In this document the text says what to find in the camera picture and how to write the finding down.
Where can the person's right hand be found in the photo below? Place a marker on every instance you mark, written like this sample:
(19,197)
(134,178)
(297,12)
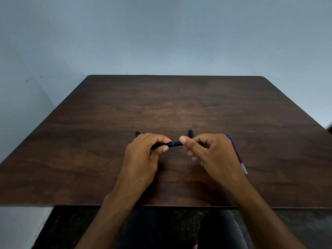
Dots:
(220,158)

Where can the person's left hand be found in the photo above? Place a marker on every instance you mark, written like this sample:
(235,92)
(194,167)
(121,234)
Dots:
(137,163)

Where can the person's right thumb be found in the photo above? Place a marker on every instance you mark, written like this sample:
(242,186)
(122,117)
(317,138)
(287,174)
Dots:
(190,144)

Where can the person's left thumb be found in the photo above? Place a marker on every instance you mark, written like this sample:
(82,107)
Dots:
(159,150)

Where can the black pen cap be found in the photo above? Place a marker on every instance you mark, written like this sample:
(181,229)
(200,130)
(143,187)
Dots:
(190,133)

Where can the black pen barrel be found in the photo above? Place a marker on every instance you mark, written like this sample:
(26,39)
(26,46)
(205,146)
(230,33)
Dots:
(173,144)

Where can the black pen end piece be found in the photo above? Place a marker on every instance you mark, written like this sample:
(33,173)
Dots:
(137,133)

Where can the person's left forearm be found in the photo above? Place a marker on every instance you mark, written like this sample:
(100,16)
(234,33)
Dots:
(114,217)

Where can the person's right forearm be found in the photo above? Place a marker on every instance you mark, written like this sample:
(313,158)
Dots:
(262,217)

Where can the blue pen refill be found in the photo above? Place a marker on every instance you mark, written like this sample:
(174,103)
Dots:
(236,152)

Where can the dark trousers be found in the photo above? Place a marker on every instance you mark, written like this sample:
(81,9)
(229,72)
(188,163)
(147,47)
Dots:
(181,230)

